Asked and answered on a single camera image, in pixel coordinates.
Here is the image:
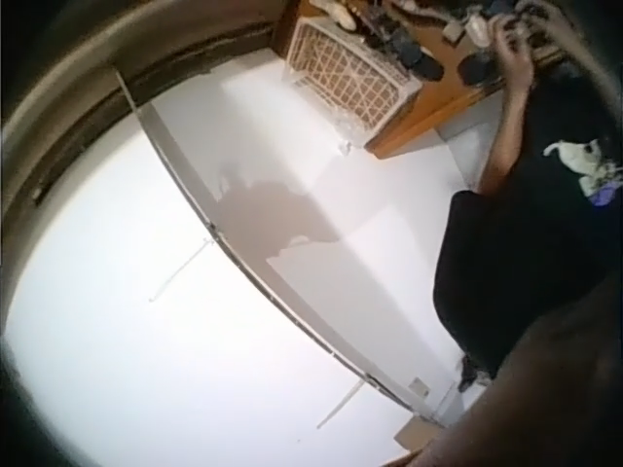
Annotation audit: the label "person's left hand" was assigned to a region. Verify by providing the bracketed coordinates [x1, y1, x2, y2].
[494, 28, 537, 92]

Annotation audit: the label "dark shoe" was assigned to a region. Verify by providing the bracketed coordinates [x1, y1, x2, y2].
[500, 12, 555, 51]

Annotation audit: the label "white shoe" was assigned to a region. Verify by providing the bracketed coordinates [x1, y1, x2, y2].
[465, 13, 495, 49]

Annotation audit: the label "dark sandal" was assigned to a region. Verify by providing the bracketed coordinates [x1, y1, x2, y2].
[386, 29, 446, 83]
[456, 52, 508, 90]

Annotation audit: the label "wooden table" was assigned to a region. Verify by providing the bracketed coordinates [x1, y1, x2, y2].
[271, 0, 580, 160]

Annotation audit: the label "white lattice plastic basket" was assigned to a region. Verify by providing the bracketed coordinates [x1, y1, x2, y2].
[284, 17, 423, 147]

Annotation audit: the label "cream shoe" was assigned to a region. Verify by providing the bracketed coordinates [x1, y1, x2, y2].
[311, 0, 365, 31]

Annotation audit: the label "clear plastic bag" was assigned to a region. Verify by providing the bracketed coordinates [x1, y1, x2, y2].
[333, 109, 367, 155]

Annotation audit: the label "grey door track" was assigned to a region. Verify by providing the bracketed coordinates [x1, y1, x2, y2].
[114, 70, 447, 429]

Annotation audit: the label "person's legs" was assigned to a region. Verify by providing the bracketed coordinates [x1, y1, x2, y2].
[457, 353, 494, 393]

